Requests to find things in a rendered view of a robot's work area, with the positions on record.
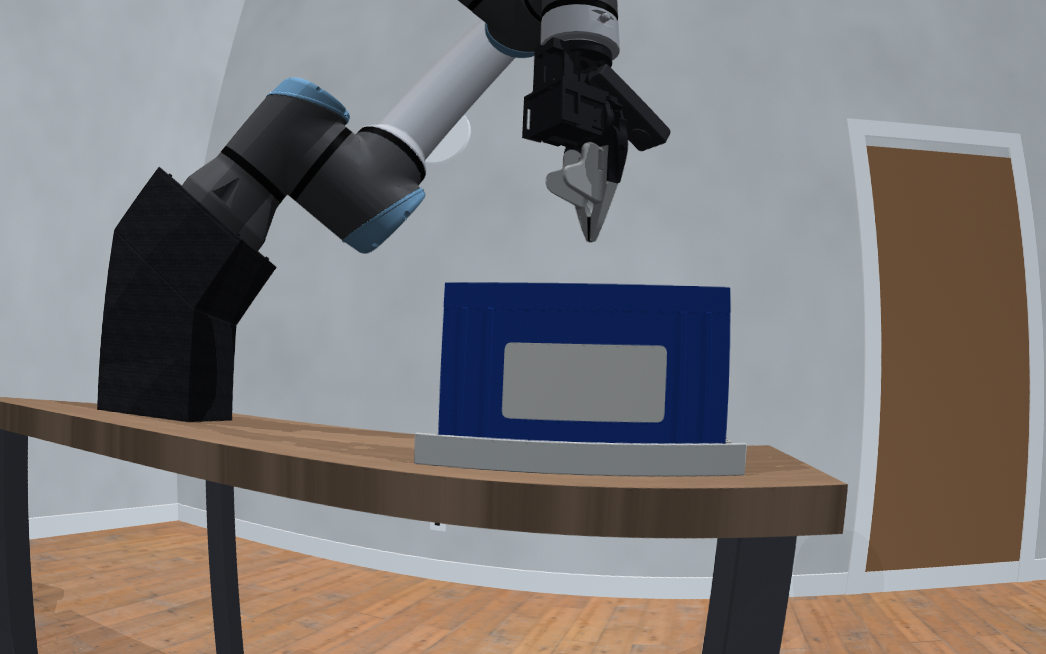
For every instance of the grey flat bar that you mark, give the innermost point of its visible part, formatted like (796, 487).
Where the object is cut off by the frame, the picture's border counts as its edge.
(581, 458)

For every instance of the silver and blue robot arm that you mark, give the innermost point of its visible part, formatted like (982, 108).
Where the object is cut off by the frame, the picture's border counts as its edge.
(363, 187)

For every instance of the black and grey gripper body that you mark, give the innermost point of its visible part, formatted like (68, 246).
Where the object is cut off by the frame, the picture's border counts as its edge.
(569, 106)

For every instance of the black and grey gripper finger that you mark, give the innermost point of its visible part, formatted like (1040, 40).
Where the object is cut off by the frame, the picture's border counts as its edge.
(598, 173)
(556, 185)

